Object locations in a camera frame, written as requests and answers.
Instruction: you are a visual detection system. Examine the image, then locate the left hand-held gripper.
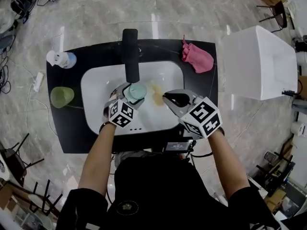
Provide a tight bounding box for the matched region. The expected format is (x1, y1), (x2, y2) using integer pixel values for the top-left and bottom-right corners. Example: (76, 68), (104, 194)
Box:
(103, 82), (146, 128)

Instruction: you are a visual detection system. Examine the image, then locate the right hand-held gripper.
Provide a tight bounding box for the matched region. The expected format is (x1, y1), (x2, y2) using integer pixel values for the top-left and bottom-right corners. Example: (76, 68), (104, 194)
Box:
(163, 89), (224, 139)

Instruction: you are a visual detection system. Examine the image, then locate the translucent teal cup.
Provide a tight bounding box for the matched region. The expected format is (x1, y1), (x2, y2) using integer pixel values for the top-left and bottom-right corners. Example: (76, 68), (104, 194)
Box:
(125, 82), (148, 104)

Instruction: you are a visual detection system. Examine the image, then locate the yellow sponge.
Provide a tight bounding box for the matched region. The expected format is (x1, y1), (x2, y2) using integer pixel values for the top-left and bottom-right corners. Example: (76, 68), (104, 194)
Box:
(149, 82), (169, 108)

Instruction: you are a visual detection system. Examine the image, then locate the translucent green cup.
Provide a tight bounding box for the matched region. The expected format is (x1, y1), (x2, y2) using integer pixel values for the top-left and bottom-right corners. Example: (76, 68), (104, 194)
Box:
(49, 86), (75, 109)

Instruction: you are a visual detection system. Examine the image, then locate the person's right forearm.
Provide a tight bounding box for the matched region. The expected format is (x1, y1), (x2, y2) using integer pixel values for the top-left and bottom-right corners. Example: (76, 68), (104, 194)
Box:
(207, 129), (251, 200)

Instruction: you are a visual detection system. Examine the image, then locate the person's left forearm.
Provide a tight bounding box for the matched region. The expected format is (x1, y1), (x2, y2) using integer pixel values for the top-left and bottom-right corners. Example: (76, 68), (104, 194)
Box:
(77, 123), (117, 198)

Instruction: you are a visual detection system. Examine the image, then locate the white sink basin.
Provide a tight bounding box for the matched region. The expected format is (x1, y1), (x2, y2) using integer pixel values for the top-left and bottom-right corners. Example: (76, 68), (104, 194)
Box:
(80, 60), (185, 136)

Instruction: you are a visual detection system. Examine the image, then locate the black sink faucet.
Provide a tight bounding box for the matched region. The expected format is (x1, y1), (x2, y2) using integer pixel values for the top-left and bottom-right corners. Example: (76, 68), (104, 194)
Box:
(120, 28), (141, 83)

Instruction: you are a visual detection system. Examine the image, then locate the pink cloth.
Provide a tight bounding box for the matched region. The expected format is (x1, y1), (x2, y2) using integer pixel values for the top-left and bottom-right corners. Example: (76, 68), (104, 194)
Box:
(180, 35), (215, 74)

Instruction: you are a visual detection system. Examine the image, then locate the person's grey trouser leg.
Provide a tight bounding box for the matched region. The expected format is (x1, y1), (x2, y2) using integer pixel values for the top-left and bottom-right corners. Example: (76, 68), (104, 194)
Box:
(114, 149), (154, 170)

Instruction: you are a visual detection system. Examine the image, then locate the dark vanity cabinet black top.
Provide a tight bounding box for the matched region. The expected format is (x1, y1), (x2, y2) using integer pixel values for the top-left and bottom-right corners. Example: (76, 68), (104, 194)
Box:
(46, 39), (219, 154)

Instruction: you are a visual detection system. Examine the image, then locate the white pump soap bottle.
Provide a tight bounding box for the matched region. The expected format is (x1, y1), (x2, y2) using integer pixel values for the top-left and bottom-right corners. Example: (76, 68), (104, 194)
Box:
(46, 49), (78, 69)

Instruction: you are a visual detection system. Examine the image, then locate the white freestanding bathtub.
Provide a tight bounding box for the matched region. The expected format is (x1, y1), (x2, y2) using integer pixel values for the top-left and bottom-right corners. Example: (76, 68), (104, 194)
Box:
(220, 25), (299, 101)

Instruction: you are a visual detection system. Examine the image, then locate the white power strip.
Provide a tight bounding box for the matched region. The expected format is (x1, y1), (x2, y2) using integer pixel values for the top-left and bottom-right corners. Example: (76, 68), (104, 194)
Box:
(32, 71), (45, 92)

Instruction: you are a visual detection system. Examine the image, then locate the person's black shirt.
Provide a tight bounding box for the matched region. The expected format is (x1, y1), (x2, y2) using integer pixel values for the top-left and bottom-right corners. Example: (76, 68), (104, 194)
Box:
(56, 157), (282, 230)

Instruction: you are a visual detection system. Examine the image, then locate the black metal chair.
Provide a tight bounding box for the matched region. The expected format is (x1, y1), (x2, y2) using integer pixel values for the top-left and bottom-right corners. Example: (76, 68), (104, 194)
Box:
(256, 0), (289, 34)

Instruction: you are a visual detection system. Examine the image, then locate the black mesh chair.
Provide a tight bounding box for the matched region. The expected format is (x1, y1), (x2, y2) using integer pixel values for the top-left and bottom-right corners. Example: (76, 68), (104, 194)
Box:
(0, 133), (45, 187)

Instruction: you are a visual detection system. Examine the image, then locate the black backpack rig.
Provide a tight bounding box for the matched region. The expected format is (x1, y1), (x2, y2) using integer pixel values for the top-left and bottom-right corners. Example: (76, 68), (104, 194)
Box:
(10, 0), (35, 19)

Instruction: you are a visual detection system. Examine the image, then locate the black display recorder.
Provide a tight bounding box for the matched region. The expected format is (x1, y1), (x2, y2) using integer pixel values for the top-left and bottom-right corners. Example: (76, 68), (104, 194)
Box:
(164, 141), (196, 153)

